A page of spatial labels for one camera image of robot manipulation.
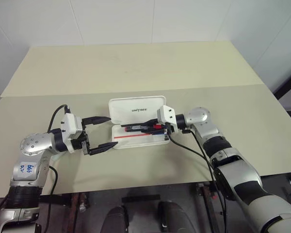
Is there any red and black marker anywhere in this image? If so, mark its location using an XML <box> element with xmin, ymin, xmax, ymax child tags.
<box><xmin>122</xmin><ymin>124</ymin><xmax>164</xmax><ymax>133</ymax></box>

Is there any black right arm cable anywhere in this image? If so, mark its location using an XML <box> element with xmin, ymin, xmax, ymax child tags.
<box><xmin>166</xmin><ymin>128</ymin><xmax>230</xmax><ymax>233</ymax></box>

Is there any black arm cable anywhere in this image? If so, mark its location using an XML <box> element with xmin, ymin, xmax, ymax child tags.
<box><xmin>166</xmin><ymin>128</ymin><xmax>230</xmax><ymax>233</ymax></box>
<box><xmin>42</xmin><ymin>104</ymin><xmax>71</xmax><ymax>233</ymax></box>

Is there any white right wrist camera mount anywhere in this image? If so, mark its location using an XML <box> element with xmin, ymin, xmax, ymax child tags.
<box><xmin>156</xmin><ymin>104</ymin><xmax>178</xmax><ymax>133</ymax></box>

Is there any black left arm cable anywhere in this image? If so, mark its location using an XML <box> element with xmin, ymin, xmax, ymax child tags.
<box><xmin>42</xmin><ymin>104</ymin><xmax>71</xmax><ymax>233</ymax></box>

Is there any metal table frame leg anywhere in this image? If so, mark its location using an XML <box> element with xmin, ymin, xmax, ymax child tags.
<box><xmin>195</xmin><ymin>182</ymin><xmax>221</xmax><ymax>233</ymax></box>

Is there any dark rounded shape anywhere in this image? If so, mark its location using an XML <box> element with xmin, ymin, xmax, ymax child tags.
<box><xmin>106</xmin><ymin>205</ymin><xmax>128</xmax><ymax>233</ymax></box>
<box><xmin>157</xmin><ymin>200</ymin><xmax>185</xmax><ymax>233</ymax></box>

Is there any black metal frame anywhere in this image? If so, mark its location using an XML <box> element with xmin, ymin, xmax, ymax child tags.
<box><xmin>273</xmin><ymin>60</ymin><xmax>291</xmax><ymax>100</ymax></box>

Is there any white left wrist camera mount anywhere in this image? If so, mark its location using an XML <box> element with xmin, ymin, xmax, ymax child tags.
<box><xmin>61</xmin><ymin>113</ymin><xmax>85</xmax><ymax>153</ymax></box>

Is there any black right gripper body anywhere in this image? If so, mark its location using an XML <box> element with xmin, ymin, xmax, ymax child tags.
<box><xmin>162</xmin><ymin>122</ymin><xmax>174</xmax><ymax>142</ymax></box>

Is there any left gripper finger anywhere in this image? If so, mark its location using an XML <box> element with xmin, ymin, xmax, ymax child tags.
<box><xmin>81</xmin><ymin>116</ymin><xmax>112</xmax><ymax>129</ymax></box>
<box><xmin>88</xmin><ymin>142</ymin><xmax>118</xmax><ymax>156</ymax></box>

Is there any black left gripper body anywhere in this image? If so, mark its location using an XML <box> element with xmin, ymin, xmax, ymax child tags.
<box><xmin>71</xmin><ymin>124</ymin><xmax>91</xmax><ymax>156</ymax></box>

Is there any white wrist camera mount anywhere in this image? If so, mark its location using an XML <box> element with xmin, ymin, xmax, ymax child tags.
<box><xmin>61</xmin><ymin>113</ymin><xmax>85</xmax><ymax>153</ymax></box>
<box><xmin>156</xmin><ymin>104</ymin><xmax>178</xmax><ymax>133</ymax></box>

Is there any thin red pen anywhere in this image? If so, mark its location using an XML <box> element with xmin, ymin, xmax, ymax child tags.
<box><xmin>113</xmin><ymin>132</ymin><xmax>150</xmax><ymax>140</ymax></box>

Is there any black bar under table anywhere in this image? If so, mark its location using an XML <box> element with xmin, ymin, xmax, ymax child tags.
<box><xmin>121</xmin><ymin>194</ymin><xmax>161</xmax><ymax>202</ymax></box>
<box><xmin>39</xmin><ymin>193</ymin><xmax>74</xmax><ymax>206</ymax></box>

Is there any white plastic pencil case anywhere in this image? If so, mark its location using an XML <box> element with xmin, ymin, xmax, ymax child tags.
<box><xmin>108</xmin><ymin>95</ymin><xmax>171</xmax><ymax>150</ymax></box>

